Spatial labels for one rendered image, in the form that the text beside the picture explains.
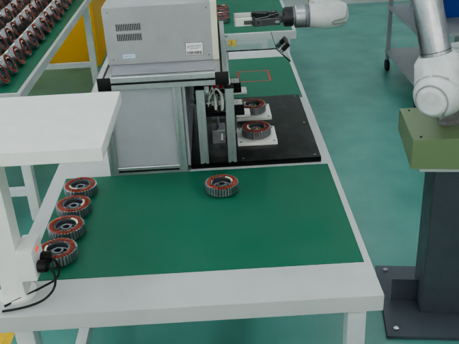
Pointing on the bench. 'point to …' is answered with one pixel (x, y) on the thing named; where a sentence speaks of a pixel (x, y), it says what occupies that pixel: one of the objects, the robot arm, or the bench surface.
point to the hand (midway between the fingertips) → (240, 19)
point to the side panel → (149, 133)
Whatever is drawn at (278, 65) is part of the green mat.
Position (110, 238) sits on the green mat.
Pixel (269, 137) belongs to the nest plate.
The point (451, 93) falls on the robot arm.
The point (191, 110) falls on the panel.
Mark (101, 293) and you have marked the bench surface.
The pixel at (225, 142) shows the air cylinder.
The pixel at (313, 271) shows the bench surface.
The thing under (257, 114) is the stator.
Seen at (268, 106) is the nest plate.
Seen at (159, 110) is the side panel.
